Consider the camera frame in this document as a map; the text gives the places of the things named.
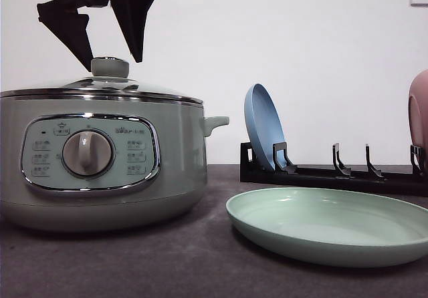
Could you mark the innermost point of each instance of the green plate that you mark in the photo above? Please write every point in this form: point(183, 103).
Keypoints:
point(330, 227)

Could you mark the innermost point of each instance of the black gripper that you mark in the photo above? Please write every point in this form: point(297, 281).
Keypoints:
point(62, 18)

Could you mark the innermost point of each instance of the pink plate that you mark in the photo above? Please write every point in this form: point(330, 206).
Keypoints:
point(418, 114)

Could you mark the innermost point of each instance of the green electric steamer pot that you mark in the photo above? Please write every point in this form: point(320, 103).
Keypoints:
point(86, 160)

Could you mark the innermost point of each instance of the black plate rack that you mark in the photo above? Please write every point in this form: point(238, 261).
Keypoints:
point(337, 177)

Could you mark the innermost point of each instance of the blue plate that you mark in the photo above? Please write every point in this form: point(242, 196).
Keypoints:
point(264, 126)

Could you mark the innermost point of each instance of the glass steamer lid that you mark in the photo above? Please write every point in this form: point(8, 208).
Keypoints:
point(109, 78)

